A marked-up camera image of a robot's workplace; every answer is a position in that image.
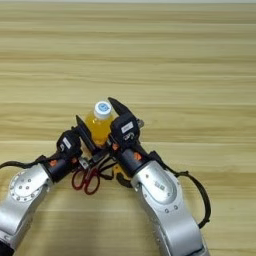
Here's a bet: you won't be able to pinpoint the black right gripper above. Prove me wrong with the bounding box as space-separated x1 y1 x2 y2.
75 97 152 178

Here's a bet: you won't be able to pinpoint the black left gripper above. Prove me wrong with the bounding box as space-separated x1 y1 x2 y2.
43 149 91 183

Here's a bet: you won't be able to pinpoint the yellow black tape measure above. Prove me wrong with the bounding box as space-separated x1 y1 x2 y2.
99 156 134 189

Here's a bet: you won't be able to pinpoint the right gripper small black box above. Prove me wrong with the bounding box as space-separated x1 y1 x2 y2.
109 113 140 147

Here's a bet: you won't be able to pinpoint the red handled scissors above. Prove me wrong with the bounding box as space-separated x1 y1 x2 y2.
71 165 101 196

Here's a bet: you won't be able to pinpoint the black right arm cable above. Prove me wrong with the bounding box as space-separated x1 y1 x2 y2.
149 151 212 230

